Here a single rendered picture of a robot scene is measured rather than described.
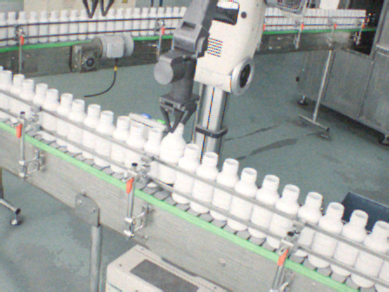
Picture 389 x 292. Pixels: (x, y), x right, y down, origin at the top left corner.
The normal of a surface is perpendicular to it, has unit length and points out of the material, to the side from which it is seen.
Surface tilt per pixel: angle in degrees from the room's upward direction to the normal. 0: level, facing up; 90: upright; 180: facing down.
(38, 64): 90
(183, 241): 90
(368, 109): 90
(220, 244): 90
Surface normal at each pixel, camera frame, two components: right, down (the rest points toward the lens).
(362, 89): -0.77, 0.18
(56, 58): 0.63, 0.42
